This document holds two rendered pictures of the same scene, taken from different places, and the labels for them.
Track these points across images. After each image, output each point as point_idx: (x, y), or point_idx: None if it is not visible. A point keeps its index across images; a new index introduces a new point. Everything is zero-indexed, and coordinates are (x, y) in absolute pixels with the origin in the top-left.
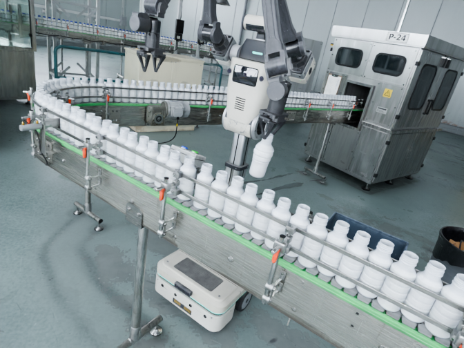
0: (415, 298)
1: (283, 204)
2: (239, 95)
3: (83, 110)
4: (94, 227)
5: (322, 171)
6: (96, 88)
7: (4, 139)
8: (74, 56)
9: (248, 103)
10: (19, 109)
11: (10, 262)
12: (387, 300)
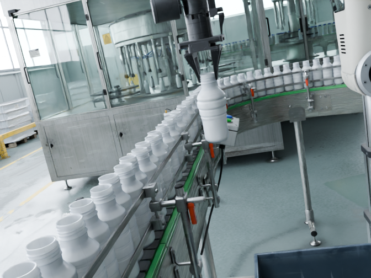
0: None
1: (119, 162)
2: (340, 31)
3: (196, 92)
4: (311, 240)
5: None
6: (297, 73)
7: (306, 146)
8: None
9: (346, 39)
10: (345, 117)
11: (219, 250)
12: None
